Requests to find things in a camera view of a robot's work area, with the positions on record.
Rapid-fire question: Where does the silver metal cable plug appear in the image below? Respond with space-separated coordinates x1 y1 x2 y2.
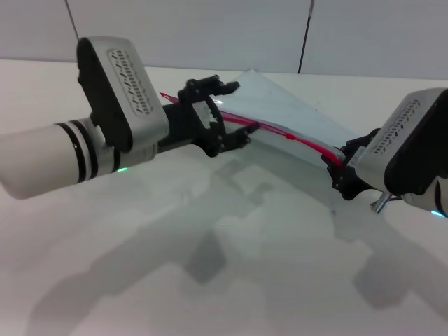
370 191 393 214

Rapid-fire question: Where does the clear document bag red zipper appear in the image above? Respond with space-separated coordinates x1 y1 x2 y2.
159 69 355 214

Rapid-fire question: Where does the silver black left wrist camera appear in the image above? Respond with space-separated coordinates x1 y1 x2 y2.
76 36 169 153

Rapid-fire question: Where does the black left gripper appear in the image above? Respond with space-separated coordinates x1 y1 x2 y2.
159 74 261 158

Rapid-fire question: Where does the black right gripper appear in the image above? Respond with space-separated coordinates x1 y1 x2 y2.
321 128 382 201

